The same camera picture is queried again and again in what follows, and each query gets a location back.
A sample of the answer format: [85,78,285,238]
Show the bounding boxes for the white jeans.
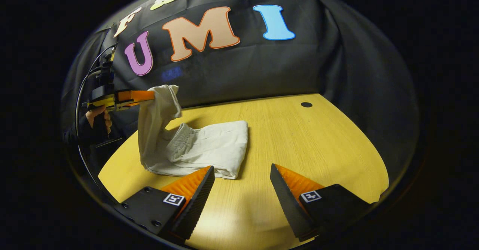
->
[137,85,249,180]

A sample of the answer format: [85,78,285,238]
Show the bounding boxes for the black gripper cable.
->
[74,44,118,202]

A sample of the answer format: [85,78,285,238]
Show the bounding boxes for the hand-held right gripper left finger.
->
[114,166,216,244]

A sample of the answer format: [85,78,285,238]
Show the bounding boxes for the black backdrop cloth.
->
[60,0,421,176]

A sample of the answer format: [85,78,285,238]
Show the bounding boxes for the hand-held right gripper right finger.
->
[270,163,375,242]

